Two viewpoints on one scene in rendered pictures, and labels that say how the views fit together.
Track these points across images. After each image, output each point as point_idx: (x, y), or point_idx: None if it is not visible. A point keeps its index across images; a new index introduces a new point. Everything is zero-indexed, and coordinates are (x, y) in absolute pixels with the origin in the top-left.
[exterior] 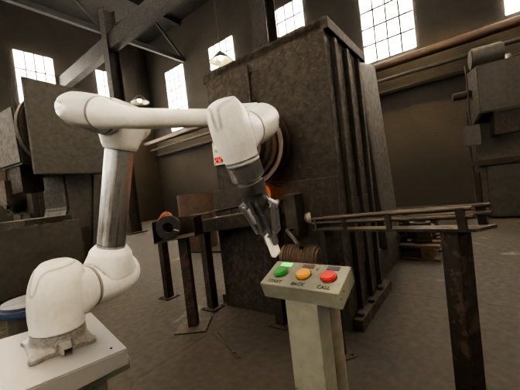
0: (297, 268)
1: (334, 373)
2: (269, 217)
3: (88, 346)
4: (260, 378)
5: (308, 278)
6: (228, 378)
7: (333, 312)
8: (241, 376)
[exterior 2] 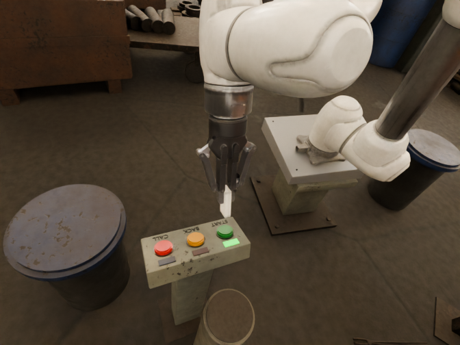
0: (211, 244)
1: (175, 296)
2: (218, 171)
3: (307, 160)
4: (308, 341)
5: (185, 239)
6: (324, 312)
7: (200, 322)
8: (320, 324)
